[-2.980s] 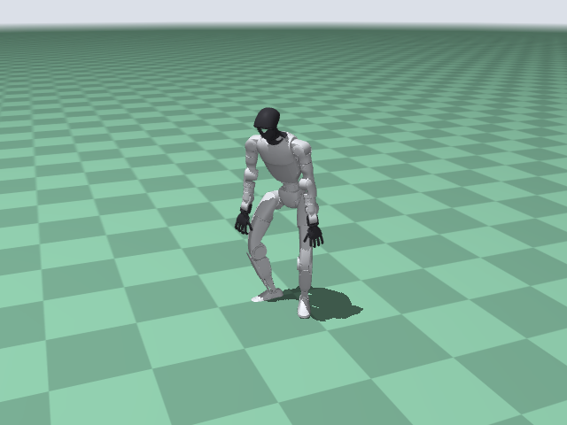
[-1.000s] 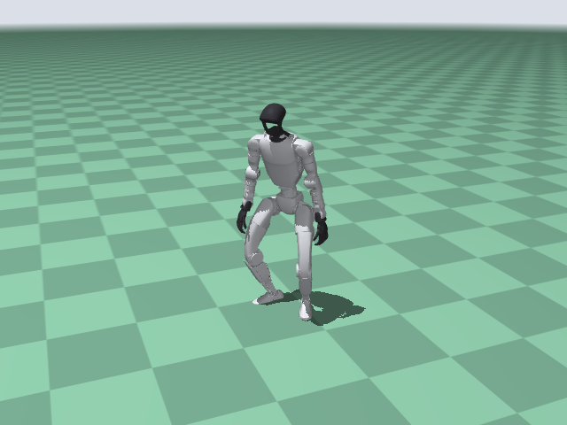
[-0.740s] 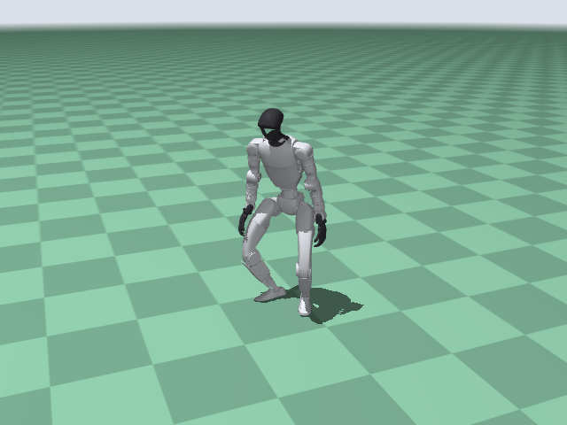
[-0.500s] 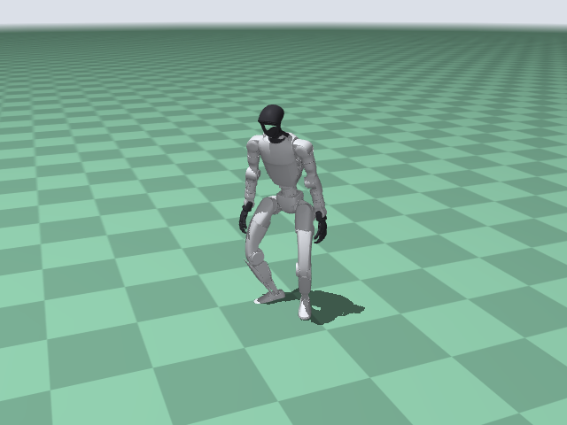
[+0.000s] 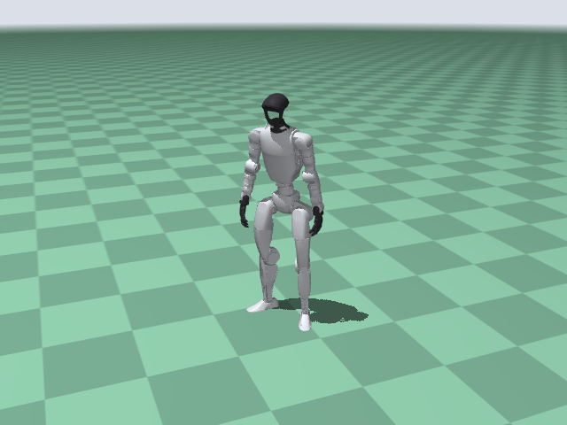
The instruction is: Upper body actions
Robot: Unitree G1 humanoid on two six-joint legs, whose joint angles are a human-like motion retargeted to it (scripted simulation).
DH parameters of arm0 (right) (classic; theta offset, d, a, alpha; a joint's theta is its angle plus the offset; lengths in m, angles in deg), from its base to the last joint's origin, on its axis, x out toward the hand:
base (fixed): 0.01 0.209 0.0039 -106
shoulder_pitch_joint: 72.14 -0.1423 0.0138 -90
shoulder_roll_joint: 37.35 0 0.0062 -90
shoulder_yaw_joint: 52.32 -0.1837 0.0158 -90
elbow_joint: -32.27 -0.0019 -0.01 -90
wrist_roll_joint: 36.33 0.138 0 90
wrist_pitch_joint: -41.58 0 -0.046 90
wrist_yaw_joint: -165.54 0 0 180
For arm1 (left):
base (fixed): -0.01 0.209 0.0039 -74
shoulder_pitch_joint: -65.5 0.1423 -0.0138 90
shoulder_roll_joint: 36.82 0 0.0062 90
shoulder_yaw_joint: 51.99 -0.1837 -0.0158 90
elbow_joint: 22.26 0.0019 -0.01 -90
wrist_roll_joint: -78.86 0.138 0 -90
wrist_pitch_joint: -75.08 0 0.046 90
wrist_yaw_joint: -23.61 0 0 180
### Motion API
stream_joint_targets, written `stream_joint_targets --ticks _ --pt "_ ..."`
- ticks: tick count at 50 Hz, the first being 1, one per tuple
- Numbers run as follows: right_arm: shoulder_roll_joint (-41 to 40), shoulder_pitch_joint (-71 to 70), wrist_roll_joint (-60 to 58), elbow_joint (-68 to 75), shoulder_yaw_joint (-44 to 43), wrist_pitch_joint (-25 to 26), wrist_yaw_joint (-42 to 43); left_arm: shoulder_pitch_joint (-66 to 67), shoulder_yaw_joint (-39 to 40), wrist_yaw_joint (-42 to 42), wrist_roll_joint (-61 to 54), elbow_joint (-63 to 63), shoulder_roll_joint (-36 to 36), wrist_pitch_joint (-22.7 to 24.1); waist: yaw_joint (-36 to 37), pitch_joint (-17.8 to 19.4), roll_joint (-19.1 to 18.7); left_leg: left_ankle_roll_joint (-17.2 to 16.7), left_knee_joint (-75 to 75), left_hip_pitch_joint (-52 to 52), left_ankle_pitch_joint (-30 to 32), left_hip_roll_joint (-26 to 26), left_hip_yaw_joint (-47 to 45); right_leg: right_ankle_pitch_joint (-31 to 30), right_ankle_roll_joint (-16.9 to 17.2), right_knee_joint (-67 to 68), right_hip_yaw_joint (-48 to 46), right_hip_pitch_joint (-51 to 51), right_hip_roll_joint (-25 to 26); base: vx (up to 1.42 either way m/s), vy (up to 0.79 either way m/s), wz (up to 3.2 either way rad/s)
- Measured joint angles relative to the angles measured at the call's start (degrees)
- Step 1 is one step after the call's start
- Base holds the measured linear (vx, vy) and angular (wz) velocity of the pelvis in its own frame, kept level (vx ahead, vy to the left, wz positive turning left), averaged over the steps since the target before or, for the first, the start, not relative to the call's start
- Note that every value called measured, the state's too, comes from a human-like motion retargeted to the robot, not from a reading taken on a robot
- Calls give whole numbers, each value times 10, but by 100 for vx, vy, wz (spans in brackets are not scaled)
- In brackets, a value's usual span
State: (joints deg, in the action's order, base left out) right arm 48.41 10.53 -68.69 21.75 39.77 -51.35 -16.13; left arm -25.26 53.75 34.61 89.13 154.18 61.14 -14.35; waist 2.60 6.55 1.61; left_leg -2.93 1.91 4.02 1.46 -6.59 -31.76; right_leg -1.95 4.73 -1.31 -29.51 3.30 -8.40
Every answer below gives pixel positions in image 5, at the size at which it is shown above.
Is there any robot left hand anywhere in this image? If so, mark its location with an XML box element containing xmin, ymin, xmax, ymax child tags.
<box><xmin>309</xmin><ymin>206</ymin><xmax>323</xmax><ymax>236</ymax></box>

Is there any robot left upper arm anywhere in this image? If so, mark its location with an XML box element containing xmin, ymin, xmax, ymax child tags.
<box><xmin>293</xmin><ymin>132</ymin><xmax>315</xmax><ymax>182</ymax></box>

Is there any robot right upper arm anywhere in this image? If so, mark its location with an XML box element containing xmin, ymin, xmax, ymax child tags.
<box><xmin>245</xmin><ymin>127</ymin><xmax>263</xmax><ymax>174</ymax></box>

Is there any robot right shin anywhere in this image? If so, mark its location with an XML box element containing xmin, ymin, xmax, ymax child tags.
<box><xmin>260</xmin><ymin>255</ymin><xmax>278</xmax><ymax>303</ymax></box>

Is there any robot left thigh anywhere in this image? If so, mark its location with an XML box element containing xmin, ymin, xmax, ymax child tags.
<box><xmin>291</xmin><ymin>201</ymin><xmax>314</xmax><ymax>273</ymax></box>

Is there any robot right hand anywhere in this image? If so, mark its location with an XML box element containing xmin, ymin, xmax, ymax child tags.
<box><xmin>239</xmin><ymin>195</ymin><xmax>249</xmax><ymax>228</ymax></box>

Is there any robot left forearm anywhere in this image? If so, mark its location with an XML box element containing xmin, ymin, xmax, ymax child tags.
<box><xmin>307</xmin><ymin>170</ymin><xmax>324</xmax><ymax>212</ymax></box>

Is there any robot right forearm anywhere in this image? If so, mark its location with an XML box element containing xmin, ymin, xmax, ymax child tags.
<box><xmin>240</xmin><ymin>160</ymin><xmax>256</xmax><ymax>201</ymax></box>

